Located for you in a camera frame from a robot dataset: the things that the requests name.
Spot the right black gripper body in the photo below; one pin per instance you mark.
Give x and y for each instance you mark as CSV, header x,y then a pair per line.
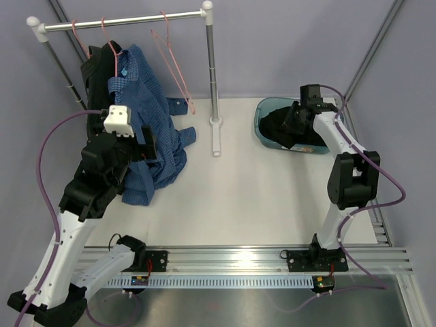
x,y
301,107

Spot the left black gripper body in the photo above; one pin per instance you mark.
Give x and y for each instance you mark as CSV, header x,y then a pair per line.
x,y
135,152

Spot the plain black shirt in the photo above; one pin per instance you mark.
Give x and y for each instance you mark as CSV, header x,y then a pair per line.
x,y
269,128

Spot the pink hanger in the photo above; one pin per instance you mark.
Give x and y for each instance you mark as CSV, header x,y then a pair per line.
x,y
109,41
165,49
83,47

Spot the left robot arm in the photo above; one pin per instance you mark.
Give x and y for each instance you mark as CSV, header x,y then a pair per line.
x,y
56,296

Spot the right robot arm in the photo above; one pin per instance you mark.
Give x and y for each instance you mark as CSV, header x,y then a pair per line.
x,y
351,186

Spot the black pinstriped shirt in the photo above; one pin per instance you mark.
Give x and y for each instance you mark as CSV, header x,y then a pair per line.
x,y
96,72

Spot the teal plastic tub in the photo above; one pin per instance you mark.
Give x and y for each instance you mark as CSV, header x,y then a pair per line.
x,y
272,103

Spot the silver clothes rack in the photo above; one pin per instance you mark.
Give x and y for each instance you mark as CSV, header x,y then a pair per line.
x,y
41,31

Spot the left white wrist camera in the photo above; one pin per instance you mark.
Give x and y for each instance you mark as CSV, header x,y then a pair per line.
x,y
118,121

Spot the white slotted cable duct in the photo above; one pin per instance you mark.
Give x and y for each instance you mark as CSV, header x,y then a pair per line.
x,y
211,282

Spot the aluminium frame post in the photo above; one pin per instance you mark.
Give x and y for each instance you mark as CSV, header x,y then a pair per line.
x,y
388,21

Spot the aluminium mounting rail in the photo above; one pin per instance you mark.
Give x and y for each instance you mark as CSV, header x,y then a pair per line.
x,y
269,260

